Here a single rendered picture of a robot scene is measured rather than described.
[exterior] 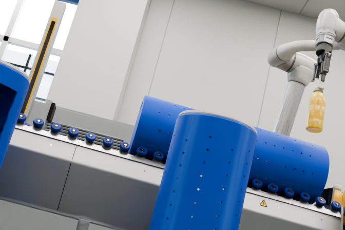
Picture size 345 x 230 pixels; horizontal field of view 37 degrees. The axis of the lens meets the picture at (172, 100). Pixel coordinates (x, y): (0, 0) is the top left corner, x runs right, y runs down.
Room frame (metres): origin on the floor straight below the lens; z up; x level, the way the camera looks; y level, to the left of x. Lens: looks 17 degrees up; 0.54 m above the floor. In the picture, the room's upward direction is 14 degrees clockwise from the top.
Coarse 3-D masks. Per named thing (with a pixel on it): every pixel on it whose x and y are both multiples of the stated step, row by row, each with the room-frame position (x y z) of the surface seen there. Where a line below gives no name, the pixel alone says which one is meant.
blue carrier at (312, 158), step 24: (144, 120) 2.16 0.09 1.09; (168, 120) 2.17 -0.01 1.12; (144, 144) 2.20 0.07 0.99; (168, 144) 2.19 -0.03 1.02; (264, 144) 2.22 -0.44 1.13; (288, 144) 2.25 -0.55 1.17; (312, 144) 2.30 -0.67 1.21; (264, 168) 2.23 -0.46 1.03; (288, 168) 2.23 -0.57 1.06; (312, 168) 2.24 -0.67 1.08; (312, 192) 2.28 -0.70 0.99
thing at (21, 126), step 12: (36, 132) 2.13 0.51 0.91; (48, 132) 2.15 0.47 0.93; (84, 144) 2.16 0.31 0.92; (120, 156) 2.17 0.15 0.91; (132, 156) 2.19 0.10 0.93; (144, 156) 2.20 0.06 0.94; (252, 192) 2.23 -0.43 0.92; (264, 192) 2.25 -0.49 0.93; (300, 204) 2.26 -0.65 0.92; (336, 216) 2.27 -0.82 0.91
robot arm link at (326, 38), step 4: (324, 32) 2.23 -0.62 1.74; (328, 32) 2.22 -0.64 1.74; (316, 36) 2.26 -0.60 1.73; (320, 36) 2.23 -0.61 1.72; (324, 36) 2.22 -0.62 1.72; (328, 36) 2.22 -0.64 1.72; (332, 36) 2.22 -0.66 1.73; (316, 40) 2.26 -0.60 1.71; (320, 40) 2.23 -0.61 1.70; (324, 40) 2.22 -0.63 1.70; (328, 40) 2.22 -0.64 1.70; (332, 40) 2.22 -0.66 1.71; (316, 44) 2.26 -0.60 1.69; (328, 44) 2.23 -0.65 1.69; (332, 44) 2.23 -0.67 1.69; (332, 48) 2.26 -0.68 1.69
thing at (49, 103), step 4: (48, 100) 2.20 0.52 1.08; (48, 104) 2.20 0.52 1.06; (52, 104) 2.21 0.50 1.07; (44, 108) 2.20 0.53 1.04; (48, 108) 2.20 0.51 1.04; (52, 108) 2.21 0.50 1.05; (44, 112) 2.20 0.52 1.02; (48, 112) 2.21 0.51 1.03; (52, 112) 2.22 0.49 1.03; (44, 116) 2.20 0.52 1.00; (48, 116) 2.21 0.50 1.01; (52, 116) 2.26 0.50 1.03; (44, 120) 2.20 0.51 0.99; (48, 120) 2.25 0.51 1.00; (44, 124) 2.21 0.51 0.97; (44, 128) 2.25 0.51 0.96
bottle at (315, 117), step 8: (312, 96) 2.21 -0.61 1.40; (320, 96) 2.19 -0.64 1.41; (312, 104) 2.19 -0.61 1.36; (320, 104) 2.18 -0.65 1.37; (312, 112) 2.19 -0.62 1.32; (320, 112) 2.18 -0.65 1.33; (312, 120) 2.18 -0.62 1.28; (320, 120) 2.18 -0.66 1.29; (312, 128) 2.20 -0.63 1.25; (320, 128) 2.17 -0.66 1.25
